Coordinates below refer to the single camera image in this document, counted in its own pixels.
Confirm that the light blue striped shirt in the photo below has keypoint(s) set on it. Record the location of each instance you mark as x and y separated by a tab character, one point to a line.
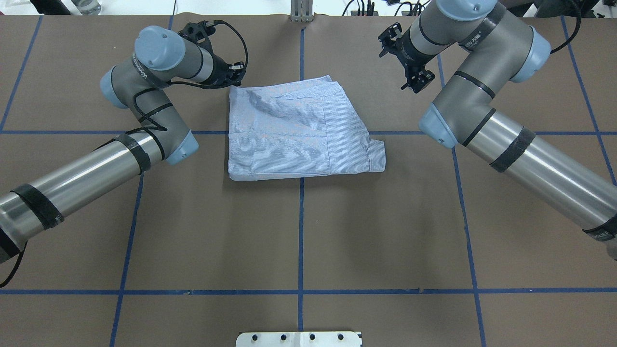
297	130

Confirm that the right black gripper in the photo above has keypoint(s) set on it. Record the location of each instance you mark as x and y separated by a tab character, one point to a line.
406	50

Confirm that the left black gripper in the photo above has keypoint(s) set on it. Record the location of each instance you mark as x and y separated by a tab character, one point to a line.
220	71

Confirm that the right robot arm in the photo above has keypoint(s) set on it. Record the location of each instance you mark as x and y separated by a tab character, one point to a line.
501	50

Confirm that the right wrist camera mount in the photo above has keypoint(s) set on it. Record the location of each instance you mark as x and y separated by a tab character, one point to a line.
389	38

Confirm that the aluminium frame post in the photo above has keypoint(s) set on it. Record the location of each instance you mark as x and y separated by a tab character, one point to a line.
301	11

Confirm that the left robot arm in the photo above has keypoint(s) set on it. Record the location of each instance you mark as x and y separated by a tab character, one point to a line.
161	58

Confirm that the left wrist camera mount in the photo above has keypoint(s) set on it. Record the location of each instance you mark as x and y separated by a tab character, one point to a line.
199	33

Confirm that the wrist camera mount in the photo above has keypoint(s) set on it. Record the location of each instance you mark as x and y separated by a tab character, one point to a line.
199	33
389	38

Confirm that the electronics board with wires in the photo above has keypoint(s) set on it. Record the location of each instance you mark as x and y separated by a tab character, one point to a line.
385	8

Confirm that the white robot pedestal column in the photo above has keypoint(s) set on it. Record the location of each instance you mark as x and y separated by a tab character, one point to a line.
300	339

